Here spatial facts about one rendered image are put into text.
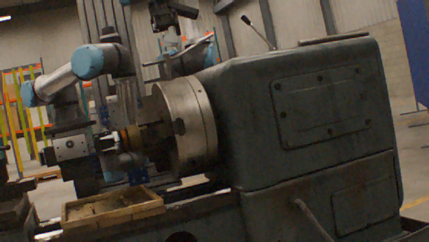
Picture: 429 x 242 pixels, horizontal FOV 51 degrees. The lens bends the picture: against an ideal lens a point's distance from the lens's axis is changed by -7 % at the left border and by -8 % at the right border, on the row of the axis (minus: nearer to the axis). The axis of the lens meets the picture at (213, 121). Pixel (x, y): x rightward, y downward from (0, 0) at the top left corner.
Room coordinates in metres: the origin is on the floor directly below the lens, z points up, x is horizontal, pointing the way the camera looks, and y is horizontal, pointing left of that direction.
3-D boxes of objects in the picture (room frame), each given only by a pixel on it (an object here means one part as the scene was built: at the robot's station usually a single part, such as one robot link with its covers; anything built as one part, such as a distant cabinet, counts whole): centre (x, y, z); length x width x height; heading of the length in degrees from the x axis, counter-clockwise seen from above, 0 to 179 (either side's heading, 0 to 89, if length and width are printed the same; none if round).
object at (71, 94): (2.06, 0.63, 1.33); 0.13 x 0.12 x 0.14; 142
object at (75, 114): (2.07, 0.62, 1.21); 0.15 x 0.15 x 0.10
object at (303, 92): (1.67, -0.27, 1.06); 0.59 x 0.48 x 0.39; 107
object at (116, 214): (1.45, 0.38, 0.89); 0.36 x 0.30 x 0.04; 17
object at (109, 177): (1.74, 0.39, 0.98); 0.11 x 0.08 x 0.11; 142
